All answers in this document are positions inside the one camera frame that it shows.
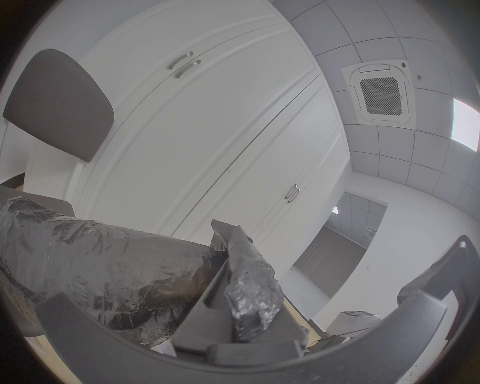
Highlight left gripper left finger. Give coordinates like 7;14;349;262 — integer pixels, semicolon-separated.
174;219;242;366

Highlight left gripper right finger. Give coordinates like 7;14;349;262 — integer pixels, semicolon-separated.
240;296;309;366

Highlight black plastic bag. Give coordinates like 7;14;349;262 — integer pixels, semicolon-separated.
0;197;284;346

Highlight grey curtain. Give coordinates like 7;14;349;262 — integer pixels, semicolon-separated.
294;225;366;299

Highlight white wardrobe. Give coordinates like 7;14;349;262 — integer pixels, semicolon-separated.
22;0;351;248

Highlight white chair grey cushions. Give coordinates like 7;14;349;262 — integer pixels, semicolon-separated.
0;48;115;336

